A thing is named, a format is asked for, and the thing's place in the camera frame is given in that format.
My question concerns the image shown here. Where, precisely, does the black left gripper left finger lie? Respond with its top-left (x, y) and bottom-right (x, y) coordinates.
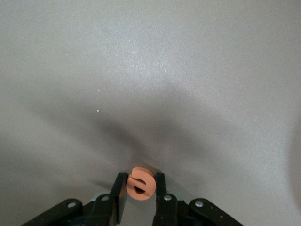
top-left (84, 172), bottom-right (129, 226)

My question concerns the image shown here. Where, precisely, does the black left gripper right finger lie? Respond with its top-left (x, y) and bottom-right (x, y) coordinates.
top-left (151, 172), bottom-right (180, 226)

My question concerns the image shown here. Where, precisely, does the orange foam letter e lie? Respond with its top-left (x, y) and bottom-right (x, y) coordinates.
top-left (126, 166), bottom-right (157, 202)

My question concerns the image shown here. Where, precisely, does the brown table cover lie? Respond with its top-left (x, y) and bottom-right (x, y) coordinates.
top-left (0, 0), bottom-right (301, 226)

